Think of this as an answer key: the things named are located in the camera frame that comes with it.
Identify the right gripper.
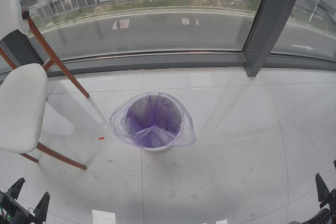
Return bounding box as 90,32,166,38
315,160,336,211

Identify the wooden chair with white cushions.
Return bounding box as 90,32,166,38
0,0,91,171

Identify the window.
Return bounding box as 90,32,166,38
0,0,336,78

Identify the purple plastic bag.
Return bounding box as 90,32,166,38
109,91,196,148

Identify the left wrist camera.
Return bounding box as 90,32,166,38
0,191,18,218

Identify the white trash bin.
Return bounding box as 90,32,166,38
125,93,184,152

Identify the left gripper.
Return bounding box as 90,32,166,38
7,177,50,224

